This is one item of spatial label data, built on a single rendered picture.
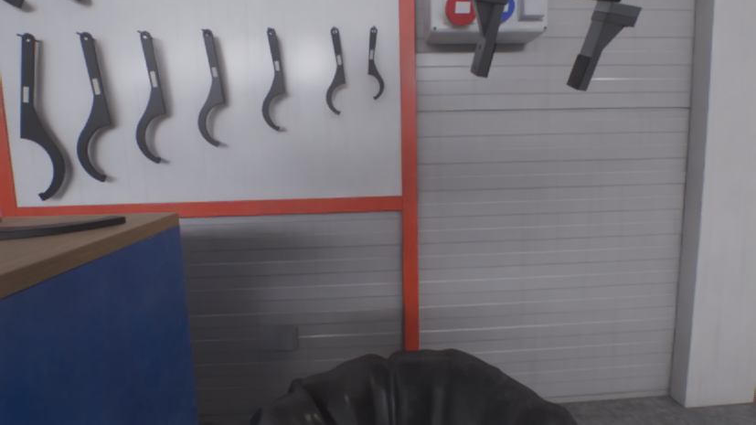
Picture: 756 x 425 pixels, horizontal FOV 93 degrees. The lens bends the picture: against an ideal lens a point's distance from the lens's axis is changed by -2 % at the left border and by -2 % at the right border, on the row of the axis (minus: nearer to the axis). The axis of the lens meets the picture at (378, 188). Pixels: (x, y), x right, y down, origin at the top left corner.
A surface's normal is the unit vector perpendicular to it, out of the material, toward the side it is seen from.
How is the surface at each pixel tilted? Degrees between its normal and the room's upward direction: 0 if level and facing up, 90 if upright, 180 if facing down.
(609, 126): 90
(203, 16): 90
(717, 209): 90
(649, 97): 90
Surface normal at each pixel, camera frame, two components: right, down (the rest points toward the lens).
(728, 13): 0.04, 0.11
